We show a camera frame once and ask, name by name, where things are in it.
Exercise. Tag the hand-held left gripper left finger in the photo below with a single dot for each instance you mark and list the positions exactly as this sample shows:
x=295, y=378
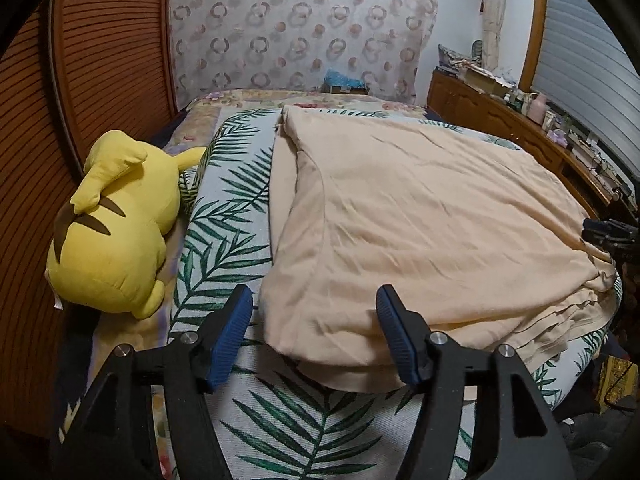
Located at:
x=230, y=340

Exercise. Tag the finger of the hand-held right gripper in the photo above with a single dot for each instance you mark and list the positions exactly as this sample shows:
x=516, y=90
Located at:
x=612, y=237

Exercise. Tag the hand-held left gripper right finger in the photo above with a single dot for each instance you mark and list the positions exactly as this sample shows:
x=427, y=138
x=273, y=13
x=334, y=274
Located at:
x=397, y=340

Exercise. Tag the peach printed t-shirt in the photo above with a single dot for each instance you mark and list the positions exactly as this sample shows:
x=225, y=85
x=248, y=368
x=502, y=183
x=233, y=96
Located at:
x=425, y=220

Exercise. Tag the leaf print blanket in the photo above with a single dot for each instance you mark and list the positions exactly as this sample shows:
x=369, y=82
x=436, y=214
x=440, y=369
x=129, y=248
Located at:
x=300, y=420

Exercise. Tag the small purple object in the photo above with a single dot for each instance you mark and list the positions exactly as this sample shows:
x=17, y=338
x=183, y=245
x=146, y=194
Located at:
x=557, y=138

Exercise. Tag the yellow patterned cloth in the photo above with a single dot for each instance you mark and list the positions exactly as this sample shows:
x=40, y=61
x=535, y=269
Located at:
x=617, y=377

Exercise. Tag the pink bottle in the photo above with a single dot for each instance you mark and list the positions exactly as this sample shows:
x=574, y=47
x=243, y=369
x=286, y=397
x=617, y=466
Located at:
x=537, y=107

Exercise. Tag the yellow plush toy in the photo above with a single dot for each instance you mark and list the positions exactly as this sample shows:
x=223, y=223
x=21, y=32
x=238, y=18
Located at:
x=115, y=240

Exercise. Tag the wooden cabinet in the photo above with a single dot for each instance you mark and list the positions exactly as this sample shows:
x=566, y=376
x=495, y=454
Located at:
x=480, y=105

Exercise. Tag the grey window blind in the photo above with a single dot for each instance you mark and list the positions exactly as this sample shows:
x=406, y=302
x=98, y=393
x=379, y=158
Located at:
x=590, y=45

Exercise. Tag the cardboard box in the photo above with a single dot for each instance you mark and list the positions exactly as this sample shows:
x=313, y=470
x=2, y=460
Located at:
x=482, y=80

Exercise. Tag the floral bed sheet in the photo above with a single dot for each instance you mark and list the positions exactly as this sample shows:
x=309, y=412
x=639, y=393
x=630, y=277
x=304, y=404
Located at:
x=260, y=97

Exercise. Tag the cream lace curtain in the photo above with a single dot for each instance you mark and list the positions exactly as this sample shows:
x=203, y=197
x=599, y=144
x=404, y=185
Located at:
x=492, y=20

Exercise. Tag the blue plastic bag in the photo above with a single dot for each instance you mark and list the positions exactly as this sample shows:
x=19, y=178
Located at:
x=342, y=82

